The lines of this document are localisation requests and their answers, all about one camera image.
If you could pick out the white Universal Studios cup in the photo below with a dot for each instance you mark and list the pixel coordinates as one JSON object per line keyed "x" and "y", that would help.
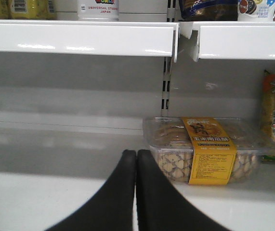
{"x": 98, "y": 10}

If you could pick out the yellow cracker package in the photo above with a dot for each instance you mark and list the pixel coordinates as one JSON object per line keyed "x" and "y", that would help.
{"x": 205, "y": 150}

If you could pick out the dark biscuit bag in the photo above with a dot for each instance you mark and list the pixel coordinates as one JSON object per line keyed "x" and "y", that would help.
{"x": 208, "y": 10}

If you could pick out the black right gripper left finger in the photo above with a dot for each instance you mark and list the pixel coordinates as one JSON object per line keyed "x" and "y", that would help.
{"x": 111, "y": 207}

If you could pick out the yellow package on shelf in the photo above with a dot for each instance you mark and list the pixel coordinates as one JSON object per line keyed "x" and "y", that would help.
{"x": 27, "y": 9}

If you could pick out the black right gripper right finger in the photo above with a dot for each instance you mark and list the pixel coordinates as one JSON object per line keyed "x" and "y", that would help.
{"x": 160, "y": 207}

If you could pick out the white oreo tub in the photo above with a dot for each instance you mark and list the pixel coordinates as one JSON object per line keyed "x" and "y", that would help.
{"x": 256, "y": 10}

